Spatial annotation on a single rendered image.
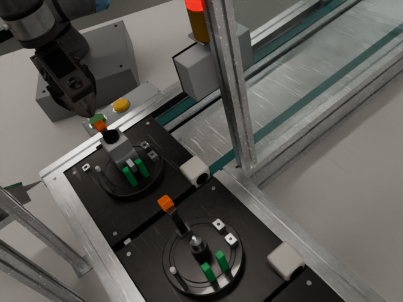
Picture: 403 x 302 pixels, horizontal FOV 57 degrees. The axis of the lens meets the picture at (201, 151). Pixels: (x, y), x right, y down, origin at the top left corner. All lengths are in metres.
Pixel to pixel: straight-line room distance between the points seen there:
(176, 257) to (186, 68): 0.32
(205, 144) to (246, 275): 0.35
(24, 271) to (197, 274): 0.27
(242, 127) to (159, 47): 0.71
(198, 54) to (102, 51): 0.67
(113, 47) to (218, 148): 0.52
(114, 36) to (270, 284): 0.90
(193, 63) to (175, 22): 0.86
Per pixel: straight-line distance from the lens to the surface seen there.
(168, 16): 1.46
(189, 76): 0.57
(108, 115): 0.98
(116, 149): 0.71
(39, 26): 0.71
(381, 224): 0.82
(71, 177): 0.88
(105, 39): 1.27
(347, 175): 0.87
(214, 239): 0.66
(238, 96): 0.62
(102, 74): 1.12
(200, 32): 0.55
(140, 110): 0.95
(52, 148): 1.14
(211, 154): 0.85
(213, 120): 0.92
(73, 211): 0.84
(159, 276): 0.68
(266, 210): 0.72
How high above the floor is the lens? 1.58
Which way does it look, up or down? 50 degrees down
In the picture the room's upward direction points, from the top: 18 degrees counter-clockwise
